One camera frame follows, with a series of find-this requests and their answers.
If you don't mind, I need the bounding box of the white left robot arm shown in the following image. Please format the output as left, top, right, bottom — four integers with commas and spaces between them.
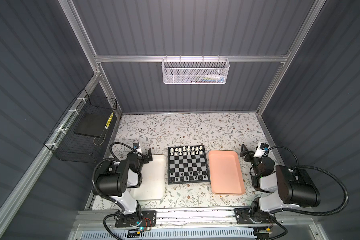
92, 148, 153, 219

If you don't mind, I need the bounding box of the white vented cable duct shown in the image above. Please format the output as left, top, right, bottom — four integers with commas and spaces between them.
80, 227, 257, 240

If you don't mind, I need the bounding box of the black white chess board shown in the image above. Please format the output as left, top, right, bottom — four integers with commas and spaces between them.
168, 145, 211, 185

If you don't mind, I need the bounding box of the black wire side basket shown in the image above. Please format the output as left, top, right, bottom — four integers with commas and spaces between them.
45, 91, 118, 164

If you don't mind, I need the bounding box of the aluminium horizontal wall rail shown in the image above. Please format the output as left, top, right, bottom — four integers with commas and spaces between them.
94, 55, 289, 63

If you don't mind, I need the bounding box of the white plastic tray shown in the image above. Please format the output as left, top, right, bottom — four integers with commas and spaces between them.
129, 155, 167, 201

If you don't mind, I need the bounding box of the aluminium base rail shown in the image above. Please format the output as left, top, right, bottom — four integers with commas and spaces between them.
73, 207, 315, 228

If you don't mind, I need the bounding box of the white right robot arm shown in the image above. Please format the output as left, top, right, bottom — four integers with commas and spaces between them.
240, 142, 321, 219

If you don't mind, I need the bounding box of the pink plastic tray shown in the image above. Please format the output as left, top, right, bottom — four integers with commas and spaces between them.
208, 150, 246, 195

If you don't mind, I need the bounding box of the white wire wall basket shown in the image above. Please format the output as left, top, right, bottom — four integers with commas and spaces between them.
161, 58, 230, 85

